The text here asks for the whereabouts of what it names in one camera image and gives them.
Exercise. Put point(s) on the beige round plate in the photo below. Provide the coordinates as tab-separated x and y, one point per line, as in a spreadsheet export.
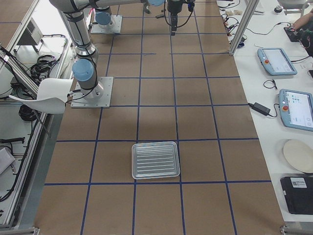
299	155

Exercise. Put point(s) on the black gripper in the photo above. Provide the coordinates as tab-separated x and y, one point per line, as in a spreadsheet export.
173	8

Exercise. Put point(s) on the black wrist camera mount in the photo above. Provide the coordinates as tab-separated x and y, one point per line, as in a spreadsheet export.
190	5

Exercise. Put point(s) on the aluminium frame post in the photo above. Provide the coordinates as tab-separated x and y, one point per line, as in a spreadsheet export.
247	15

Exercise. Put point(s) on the green brake shoe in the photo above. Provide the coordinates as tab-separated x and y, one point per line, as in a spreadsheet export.
146	8

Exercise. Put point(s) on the white plastic chair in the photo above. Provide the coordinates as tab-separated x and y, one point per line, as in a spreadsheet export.
51	96

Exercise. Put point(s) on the blue teach pendant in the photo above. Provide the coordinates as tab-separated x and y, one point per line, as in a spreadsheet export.
276	62
296	109

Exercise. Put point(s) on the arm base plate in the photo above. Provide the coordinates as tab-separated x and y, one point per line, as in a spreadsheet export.
100	96
115	29

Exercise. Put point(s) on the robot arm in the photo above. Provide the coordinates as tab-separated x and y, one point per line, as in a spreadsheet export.
85	69
103	17

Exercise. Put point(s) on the grey control box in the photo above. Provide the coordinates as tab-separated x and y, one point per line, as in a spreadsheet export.
32	36

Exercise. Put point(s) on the black flat case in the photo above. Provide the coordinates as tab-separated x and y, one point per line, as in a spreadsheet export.
298	193

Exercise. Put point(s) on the black power adapter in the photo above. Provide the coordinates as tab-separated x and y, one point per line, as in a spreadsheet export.
260	108

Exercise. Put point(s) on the far blue teach pendant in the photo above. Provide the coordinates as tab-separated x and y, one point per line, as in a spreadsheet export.
276	62

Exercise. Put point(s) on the near blue teach pendant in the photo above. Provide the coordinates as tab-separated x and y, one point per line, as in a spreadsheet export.
296	109

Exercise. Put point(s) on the operator hand at desk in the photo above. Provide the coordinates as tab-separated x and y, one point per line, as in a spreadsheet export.
300	23

